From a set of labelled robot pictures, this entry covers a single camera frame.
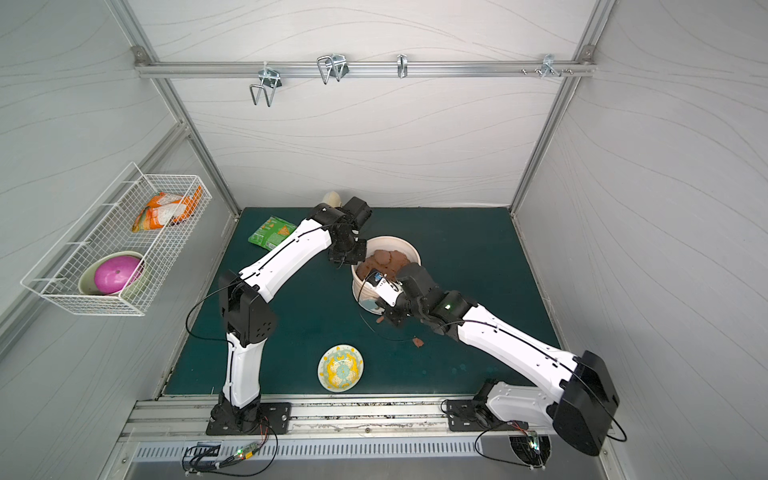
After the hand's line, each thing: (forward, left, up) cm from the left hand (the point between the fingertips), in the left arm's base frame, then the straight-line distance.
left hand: (359, 261), depth 85 cm
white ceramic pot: (+9, -8, -2) cm, 12 cm away
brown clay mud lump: (+3, -7, -4) cm, 9 cm away
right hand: (-12, -7, +1) cm, 14 cm away
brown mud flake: (-11, -6, -15) cm, 19 cm away
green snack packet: (+22, +37, -14) cm, 45 cm away
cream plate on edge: (+23, +11, +2) cm, 26 cm away
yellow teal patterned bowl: (-25, +4, -15) cm, 30 cm away
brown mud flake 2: (-17, -18, -16) cm, 30 cm away
